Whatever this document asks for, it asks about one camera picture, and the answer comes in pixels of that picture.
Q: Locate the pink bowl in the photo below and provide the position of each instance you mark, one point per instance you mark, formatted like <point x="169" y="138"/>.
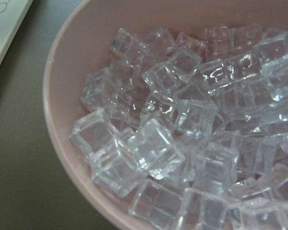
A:
<point x="81" y="47"/>

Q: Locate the pile of ice cubes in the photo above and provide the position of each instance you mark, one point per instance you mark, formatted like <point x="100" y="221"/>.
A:
<point x="193" y="132"/>

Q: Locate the cream serving tray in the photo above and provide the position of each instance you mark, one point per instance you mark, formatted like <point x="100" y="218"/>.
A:
<point x="12" y="13"/>

